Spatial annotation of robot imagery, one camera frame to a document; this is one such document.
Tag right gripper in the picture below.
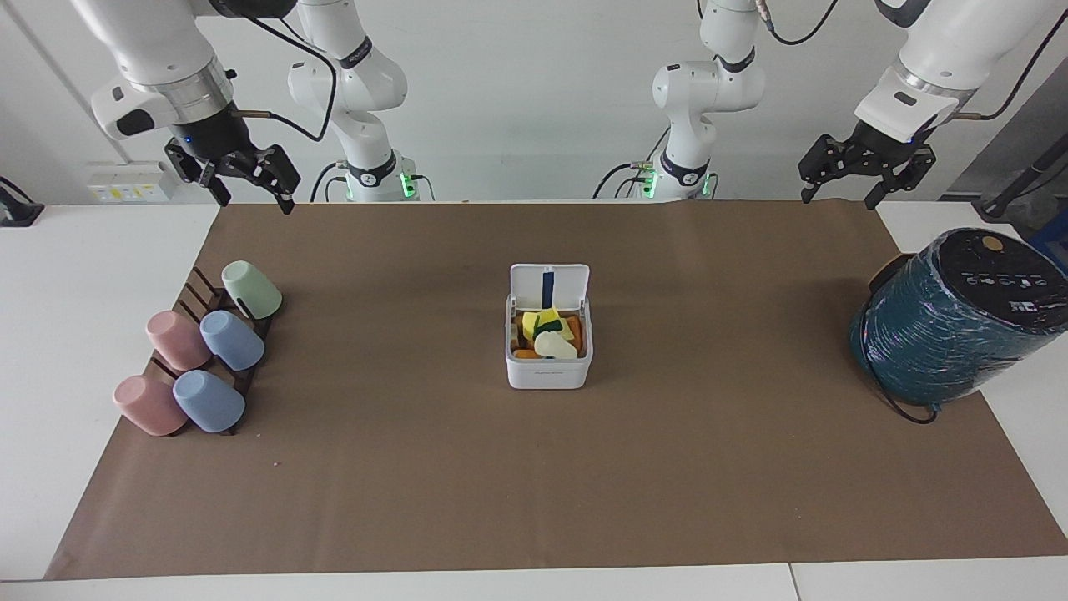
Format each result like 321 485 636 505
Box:
164 108 303 215

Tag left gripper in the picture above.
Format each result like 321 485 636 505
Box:
798 120 938 211

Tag white trash can with lid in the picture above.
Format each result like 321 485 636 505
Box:
505 263 595 391

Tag green cup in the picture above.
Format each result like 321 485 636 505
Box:
221 260 284 321

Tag dark brown cup rack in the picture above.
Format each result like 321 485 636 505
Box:
144 267 276 437

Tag black stand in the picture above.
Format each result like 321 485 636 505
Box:
978 134 1068 223
0 176 45 228

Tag blue cup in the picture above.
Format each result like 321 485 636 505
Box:
199 310 265 371
173 370 247 433

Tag pink cup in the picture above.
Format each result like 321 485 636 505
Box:
146 311 213 372
113 375 188 437

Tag teal appliance wrapped in film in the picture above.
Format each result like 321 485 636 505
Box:
849 227 1068 408

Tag yellow sponge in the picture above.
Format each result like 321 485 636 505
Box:
521 308 581 341

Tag cream white scrap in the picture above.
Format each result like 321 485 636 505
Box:
534 332 580 361

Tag white wall socket strip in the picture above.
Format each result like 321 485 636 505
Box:
87 160 179 204

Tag black appliance cable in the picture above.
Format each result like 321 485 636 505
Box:
858 330 941 426

